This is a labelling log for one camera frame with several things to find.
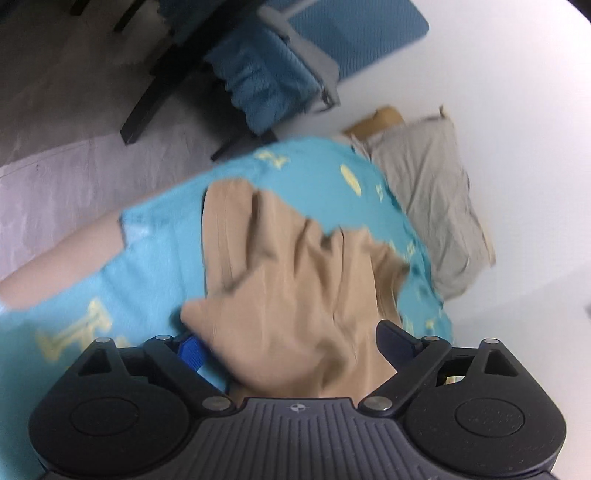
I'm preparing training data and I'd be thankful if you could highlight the tan t-shirt with white print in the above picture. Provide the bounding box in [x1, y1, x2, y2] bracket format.
[181, 179, 410, 402]

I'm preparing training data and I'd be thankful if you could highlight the teal patterned bed sheet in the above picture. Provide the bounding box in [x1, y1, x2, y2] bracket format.
[1, 138, 453, 479]

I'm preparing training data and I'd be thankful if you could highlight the grey pillow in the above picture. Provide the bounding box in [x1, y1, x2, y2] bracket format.
[363, 113, 496, 300]

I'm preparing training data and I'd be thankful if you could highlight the wooden bed headboard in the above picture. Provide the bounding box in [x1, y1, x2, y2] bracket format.
[342, 106, 405, 141]

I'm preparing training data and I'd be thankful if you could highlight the grey cloth on chair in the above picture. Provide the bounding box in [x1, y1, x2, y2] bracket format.
[257, 1, 341, 111]

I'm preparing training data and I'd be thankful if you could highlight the near blue covered chair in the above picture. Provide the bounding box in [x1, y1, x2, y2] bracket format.
[120, 1, 430, 160]

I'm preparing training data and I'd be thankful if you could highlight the white table with black frame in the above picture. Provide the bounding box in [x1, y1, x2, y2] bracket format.
[68, 0, 260, 33]

